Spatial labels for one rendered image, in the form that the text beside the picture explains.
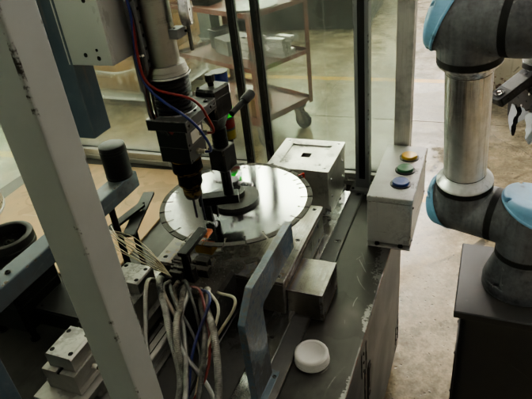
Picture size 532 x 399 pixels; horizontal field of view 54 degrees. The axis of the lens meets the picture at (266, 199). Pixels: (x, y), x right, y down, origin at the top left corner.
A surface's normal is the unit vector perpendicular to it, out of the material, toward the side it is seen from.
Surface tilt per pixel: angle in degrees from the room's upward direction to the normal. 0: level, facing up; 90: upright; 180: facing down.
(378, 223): 90
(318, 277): 0
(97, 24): 90
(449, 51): 98
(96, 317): 90
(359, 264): 0
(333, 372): 0
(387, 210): 90
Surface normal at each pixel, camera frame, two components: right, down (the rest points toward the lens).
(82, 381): 0.92, 0.11
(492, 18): -0.64, 0.21
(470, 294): -0.11, -0.85
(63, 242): -0.36, 0.52
